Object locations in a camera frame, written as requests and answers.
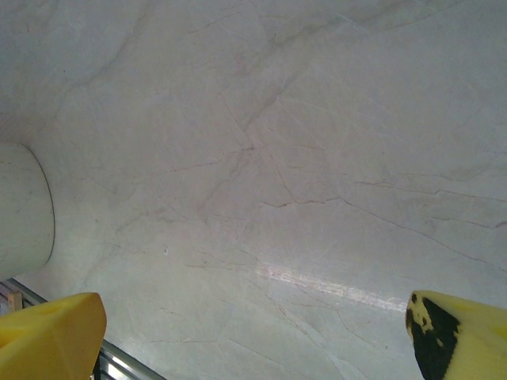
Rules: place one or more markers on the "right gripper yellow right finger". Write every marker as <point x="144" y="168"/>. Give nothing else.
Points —
<point x="475" y="340"/>

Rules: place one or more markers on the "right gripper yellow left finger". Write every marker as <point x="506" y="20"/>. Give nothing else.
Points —
<point x="47" y="340"/>

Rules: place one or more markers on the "white round waste bin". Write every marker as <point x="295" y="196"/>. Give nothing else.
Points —
<point x="24" y="206"/>

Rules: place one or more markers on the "wooden block with holes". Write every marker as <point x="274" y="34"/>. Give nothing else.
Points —
<point x="15" y="304"/>

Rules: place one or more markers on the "aluminium mounting rail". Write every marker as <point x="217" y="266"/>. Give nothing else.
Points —
<point x="119" y="362"/>

